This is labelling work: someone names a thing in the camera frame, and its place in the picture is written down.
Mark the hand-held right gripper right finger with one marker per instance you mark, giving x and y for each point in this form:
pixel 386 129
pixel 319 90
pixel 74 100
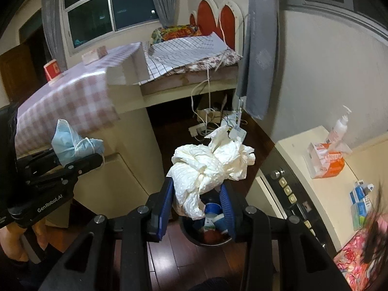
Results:
pixel 227 212

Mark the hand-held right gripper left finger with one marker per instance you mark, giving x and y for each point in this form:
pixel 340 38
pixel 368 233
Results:
pixel 165 206

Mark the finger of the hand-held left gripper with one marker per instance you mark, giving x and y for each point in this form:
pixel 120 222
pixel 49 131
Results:
pixel 36 162
pixel 88 163

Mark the blue paper cup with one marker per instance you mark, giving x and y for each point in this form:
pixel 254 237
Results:
pixel 212 209

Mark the blue face mask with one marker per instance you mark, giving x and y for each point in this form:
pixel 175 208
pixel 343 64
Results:
pixel 68 142

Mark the black trash bin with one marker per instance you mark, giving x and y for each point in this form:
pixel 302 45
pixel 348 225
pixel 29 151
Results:
pixel 197 239

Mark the white tissue paper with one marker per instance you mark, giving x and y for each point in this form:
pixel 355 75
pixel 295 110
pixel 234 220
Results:
pixel 206 163

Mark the person's left hand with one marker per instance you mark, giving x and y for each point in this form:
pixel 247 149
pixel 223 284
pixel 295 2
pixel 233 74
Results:
pixel 12 244

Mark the cream table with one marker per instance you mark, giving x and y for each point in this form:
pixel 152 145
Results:
pixel 133 133

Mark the black panel with buttons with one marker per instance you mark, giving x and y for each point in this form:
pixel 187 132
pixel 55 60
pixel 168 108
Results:
pixel 291 188

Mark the white power strip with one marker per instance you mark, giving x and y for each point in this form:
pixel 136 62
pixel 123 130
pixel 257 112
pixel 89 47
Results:
pixel 197 130

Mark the brown wooden door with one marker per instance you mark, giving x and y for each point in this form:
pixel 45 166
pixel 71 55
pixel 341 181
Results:
pixel 21 72

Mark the red paper cup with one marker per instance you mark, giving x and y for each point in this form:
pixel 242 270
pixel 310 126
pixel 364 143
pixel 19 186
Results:
pixel 53 70

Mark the small cardboard box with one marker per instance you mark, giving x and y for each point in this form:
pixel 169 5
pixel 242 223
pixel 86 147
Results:
pixel 212 115

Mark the white cabinet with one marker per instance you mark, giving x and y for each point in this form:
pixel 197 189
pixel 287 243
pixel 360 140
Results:
pixel 303 145

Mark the orange tissue pack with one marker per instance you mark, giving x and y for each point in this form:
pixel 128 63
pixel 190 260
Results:
pixel 329 162

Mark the pale green small box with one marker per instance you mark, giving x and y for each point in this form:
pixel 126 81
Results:
pixel 359 216

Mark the pink floral cloth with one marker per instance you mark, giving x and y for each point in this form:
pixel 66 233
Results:
pixel 351 257

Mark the blue white small box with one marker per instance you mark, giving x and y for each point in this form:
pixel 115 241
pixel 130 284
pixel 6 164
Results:
pixel 359 192

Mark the white pump bottle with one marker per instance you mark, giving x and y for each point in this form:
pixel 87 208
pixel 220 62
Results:
pixel 339 130

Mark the grey curtain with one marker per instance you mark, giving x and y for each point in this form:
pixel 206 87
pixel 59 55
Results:
pixel 260 51
pixel 160 0
pixel 53 21

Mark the dark hair strands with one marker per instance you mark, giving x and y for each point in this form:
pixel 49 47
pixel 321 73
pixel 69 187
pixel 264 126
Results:
pixel 376 227

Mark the white grid pattern blanket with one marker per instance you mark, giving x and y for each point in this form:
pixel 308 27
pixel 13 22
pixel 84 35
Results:
pixel 188 51

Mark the white framed window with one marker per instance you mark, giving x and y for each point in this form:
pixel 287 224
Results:
pixel 109 9

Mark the colourful floral pillow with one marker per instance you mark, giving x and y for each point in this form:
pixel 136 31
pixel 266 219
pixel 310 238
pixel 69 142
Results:
pixel 175 33

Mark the red white headboard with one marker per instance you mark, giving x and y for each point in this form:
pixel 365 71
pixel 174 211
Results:
pixel 209 15

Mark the cream bed frame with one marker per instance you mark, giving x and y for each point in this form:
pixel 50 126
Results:
pixel 182 92

